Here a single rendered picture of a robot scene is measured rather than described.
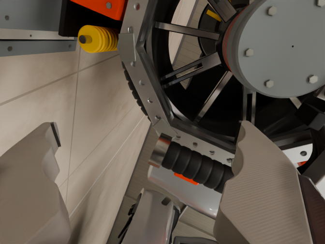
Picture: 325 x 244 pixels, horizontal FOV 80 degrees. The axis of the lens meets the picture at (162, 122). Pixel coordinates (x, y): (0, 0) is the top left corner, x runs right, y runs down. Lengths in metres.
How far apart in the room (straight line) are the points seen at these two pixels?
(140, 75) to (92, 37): 0.14
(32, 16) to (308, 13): 0.72
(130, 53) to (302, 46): 0.30
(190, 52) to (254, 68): 6.12
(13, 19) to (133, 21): 0.41
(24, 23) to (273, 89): 0.71
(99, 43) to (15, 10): 0.33
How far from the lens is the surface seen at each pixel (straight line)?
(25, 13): 0.78
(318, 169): 0.32
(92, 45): 0.50
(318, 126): 0.40
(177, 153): 0.24
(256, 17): 0.28
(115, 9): 0.45
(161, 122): 0.46
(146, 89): 0.45
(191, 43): 6.36
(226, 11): 0.53
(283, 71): 0.29
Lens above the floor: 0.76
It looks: 3 degrees down
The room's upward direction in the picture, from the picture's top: 114 degrees clockwise
